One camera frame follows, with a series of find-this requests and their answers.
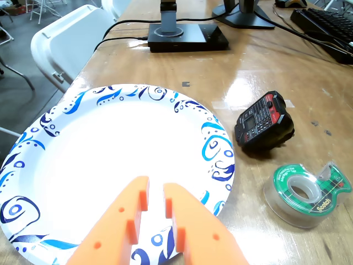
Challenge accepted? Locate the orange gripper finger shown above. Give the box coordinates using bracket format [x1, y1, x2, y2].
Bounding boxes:
[162, 182, 250, 265]
[66, 176, 150, 265]

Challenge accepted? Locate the blue patterned paper plate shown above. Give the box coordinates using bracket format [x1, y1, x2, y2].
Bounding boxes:
[0, 83, 236, 265]

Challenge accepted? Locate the green clear tape dispenser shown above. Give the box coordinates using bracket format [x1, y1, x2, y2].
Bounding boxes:
[263, 161, 353, 229]

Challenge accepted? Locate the black red outlet tester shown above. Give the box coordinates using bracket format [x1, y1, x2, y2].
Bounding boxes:
[234, 90, 295, 151]

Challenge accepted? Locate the clear tape strip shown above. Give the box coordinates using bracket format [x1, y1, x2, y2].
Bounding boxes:
[211, 100, 230, 112]

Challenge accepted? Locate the open white folding chair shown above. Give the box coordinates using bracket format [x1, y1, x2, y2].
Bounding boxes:
[0, 126, 23, 139]

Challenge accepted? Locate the black grey desk lamp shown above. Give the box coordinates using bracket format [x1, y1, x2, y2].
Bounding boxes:
[147, 0, 229, 54]

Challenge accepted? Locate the large folded white chair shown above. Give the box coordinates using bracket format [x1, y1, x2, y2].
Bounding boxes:
[30, 4, 118, 94]

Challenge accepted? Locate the black computer monitor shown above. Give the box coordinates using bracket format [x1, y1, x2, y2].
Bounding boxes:
[212, 0, 276, 30]

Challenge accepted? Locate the red cardboard box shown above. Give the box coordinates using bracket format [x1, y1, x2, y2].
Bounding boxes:
[5, 4, 28, 16]

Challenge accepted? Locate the black keyboard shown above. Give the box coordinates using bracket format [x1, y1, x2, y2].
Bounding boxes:
[290, 7, 353, 65]

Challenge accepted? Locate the thin black lamp cable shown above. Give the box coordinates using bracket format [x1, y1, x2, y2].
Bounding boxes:
[94, 35, 149, 52]

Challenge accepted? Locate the long black cable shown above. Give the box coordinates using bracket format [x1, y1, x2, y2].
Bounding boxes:
[103, 13, 224, 39]

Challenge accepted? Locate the thick black monitor cable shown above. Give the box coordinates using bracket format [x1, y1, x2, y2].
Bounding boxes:
[255, 10, 353, 60]

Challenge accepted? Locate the thin brown mouse wire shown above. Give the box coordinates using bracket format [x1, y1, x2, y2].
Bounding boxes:
[272, 4, 353, 54]

